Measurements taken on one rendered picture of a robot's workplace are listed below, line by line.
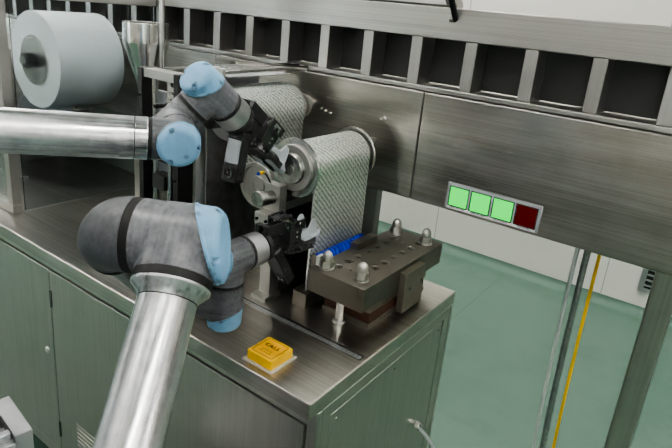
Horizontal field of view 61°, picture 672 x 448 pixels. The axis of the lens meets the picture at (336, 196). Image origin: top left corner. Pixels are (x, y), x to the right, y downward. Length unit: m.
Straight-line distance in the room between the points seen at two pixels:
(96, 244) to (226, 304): 0.41
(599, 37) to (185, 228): 0.97
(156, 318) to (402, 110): 0.98
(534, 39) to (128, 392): 1.12
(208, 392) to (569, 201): 0.96
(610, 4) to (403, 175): 2.40
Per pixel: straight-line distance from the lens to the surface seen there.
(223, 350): 1.31
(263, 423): 1.35
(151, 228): 0.85
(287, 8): 1.82
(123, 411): 0.80
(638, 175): 1.41
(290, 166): 1.38
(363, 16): 1.65
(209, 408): 1.47
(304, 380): 1.23
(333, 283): 1.36
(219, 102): 1.16
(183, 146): 1.02
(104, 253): 0.89
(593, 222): 1.45
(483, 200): 1.51
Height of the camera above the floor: 1.63
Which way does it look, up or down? 18 degrees down
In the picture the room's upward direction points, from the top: 5 degrees clockwise
